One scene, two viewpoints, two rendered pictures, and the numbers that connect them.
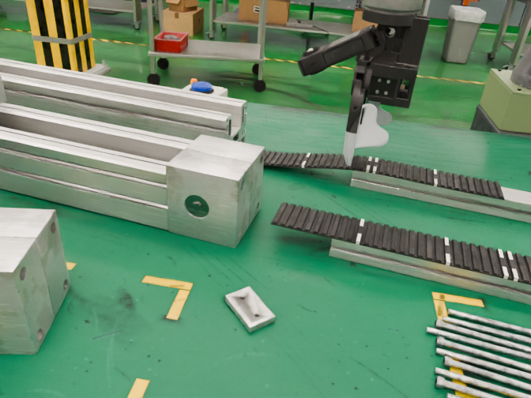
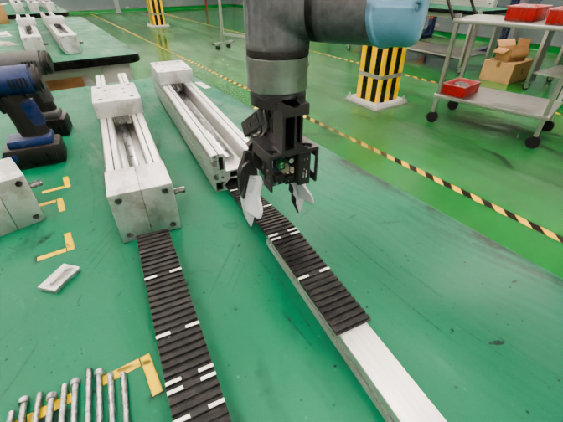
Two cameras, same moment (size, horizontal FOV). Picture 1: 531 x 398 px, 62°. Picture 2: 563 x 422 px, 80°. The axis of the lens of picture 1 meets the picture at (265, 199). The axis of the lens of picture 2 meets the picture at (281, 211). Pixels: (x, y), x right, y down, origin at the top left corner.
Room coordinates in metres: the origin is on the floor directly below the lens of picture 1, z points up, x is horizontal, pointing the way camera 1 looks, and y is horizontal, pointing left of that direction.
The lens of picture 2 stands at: (0.36, -0.47, 1.16)
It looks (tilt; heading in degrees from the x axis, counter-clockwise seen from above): 35 degrees down; 50
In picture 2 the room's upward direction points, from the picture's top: straight up
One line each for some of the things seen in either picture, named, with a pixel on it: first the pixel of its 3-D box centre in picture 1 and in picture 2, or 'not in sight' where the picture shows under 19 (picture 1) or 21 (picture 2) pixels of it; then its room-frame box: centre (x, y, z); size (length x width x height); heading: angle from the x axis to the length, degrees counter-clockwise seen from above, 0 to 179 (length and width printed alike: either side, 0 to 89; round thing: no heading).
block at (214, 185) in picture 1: (220, 184); (150, 198); (0.50, 0.06, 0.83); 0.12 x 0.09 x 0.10; 165
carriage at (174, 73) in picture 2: not in sight; (172, 75); (0.85, 0.69, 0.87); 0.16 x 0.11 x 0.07; 75
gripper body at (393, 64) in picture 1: (386, 58); (280, 138); (0.63, -0.15, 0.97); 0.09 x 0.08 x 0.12; 75
